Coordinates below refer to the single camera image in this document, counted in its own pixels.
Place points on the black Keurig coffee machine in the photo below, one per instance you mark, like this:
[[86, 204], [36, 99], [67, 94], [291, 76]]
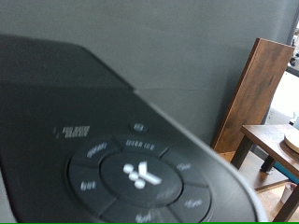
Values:
[[93, 118]]

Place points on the small white paper cup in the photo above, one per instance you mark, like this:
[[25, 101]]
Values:
[[288, 194]]

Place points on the brown wooden board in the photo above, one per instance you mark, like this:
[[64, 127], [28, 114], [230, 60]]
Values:
[[255, 93]]

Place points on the dark wooden side table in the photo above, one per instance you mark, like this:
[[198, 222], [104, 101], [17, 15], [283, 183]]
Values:
[[267, 137]]

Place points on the white cabinet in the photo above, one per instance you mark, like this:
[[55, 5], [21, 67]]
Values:
[[286, 99]]

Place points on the round light wooden disc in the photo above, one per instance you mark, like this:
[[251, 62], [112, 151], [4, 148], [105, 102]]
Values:
[[292, 141]]

